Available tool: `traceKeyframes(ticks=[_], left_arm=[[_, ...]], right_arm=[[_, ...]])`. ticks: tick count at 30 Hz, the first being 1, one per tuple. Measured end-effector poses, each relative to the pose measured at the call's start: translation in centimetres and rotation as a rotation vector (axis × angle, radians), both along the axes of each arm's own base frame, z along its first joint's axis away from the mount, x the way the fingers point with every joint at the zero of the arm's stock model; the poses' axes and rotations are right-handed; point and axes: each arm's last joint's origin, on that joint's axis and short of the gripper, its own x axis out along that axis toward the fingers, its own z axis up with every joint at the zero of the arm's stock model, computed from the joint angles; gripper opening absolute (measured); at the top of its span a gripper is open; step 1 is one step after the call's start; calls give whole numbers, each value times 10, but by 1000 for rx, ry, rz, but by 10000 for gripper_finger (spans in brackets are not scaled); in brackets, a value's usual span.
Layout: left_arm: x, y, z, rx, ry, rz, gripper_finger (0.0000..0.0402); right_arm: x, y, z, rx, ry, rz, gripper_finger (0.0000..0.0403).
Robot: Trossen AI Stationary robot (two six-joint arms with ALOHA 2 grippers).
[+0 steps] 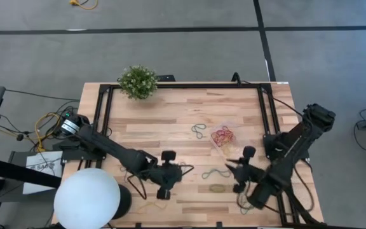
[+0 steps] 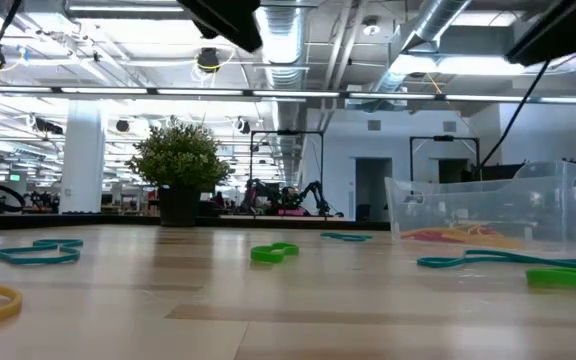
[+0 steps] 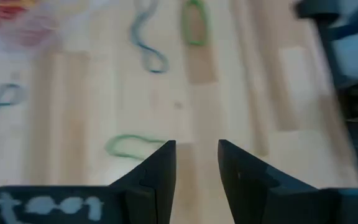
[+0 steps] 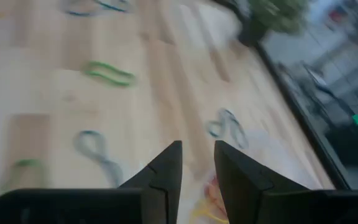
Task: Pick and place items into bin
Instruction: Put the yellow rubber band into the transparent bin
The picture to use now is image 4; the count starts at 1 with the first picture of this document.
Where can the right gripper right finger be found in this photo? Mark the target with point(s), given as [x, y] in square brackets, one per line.
[244, 193]

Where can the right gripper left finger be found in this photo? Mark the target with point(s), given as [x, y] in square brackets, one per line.
[163, 186]

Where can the red rubber band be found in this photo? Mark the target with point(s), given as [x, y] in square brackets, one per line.
[211, 193]

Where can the yellow rubber band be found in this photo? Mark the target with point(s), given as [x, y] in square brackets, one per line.
[204, 213]

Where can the teal rubber band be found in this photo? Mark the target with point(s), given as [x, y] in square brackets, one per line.
[110, 6]
[211, 132]
[104, 161]

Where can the green rubber band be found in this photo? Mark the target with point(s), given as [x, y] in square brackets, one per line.
[26, 162]
[87, 73]

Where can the green potted plant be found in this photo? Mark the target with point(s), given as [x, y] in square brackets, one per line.
[278, 15]

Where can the black aluminium table frame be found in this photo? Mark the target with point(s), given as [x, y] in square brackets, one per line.
[309, 130]

